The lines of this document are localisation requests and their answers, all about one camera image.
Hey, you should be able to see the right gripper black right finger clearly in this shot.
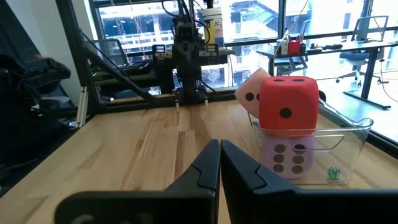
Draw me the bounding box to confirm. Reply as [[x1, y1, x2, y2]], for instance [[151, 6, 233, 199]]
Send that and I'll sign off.
[[220, 139, 398, 224]]

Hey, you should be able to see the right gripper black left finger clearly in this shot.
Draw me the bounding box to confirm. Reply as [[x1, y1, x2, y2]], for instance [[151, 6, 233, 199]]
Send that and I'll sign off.
[[55, 139, 221, 224]]

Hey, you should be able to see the large purple foam die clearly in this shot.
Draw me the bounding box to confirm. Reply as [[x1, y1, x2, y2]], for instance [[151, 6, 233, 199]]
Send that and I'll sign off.
[[262, 134, 315, 180]]

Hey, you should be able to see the large pink foam die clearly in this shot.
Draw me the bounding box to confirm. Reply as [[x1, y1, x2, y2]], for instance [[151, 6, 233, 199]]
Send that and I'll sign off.
[[234, 67, 272, 119]]

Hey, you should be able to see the small dark green die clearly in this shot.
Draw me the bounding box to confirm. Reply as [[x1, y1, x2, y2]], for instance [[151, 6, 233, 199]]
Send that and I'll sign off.
[[326, 166, 342, 180]]

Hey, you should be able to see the large red foam die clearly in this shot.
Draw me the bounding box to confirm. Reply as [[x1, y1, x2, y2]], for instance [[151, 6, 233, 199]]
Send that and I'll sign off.
[[258, 75, 320, 138]]

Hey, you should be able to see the yellow wipes canister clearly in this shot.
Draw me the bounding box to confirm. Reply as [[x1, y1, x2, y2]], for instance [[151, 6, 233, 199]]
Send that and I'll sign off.
[[202, 7, 225, 49]]

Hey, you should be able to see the grey mesh office chair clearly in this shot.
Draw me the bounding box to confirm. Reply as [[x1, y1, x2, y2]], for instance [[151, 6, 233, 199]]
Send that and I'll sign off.
[[90, 39, 130, 68]]

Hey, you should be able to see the red pen cup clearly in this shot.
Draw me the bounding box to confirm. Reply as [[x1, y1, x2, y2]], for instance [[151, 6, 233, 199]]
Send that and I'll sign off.
[[287, 40, 301, 55]]

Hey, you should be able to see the clear plastic bin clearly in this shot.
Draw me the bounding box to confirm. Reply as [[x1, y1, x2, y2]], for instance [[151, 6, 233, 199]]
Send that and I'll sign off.
[[248, 98, 374, 187]]

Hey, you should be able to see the black bag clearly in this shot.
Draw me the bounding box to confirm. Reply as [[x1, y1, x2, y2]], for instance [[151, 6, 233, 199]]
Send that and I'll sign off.
[[0, 54, 72, 103]]

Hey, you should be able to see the white desk with black legs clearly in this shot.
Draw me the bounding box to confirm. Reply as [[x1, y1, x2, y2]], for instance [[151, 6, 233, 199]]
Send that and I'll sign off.
[[257, 39, 398, 110]]

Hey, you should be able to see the blue-seat office chair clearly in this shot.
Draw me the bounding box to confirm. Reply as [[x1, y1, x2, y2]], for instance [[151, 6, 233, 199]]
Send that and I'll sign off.
[[335, 15, 389, 85]]

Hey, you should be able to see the white frame bracket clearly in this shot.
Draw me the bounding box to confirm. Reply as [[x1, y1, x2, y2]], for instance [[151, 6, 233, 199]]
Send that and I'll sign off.
[[76, 86, 90, 128]]

